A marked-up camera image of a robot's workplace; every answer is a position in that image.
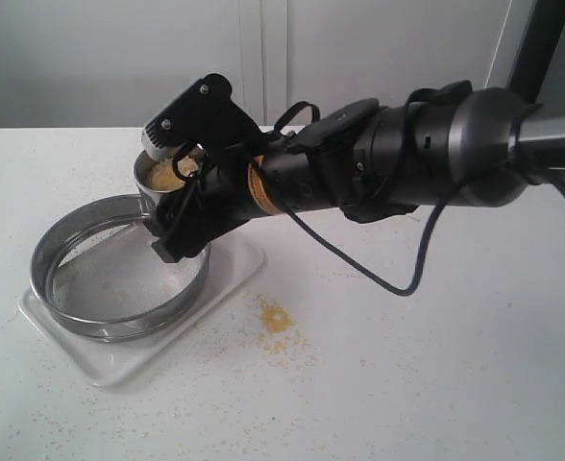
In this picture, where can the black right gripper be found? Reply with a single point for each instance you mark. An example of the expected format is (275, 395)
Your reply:
(229, 195)

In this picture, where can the stainless steel cup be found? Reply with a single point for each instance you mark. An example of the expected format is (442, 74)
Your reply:
(184, 168)

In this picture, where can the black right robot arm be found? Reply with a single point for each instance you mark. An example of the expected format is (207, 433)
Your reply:
(476, 147)

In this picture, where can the pouring white-yellow grains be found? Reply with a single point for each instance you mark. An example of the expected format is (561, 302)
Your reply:
(162, 178)

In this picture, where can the round steel mesh sieve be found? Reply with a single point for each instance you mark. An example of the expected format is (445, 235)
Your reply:
(96, 273)

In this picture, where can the white rectangular plastic tray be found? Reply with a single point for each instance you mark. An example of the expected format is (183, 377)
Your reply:
(233, 261)

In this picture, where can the yellow grain pile on table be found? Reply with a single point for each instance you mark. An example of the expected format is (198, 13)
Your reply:
(278, 333)

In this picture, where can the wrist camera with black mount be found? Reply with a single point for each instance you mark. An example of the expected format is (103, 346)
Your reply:
(204, 114)

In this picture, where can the dark vertical post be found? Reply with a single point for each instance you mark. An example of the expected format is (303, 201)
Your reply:
(534, 56)

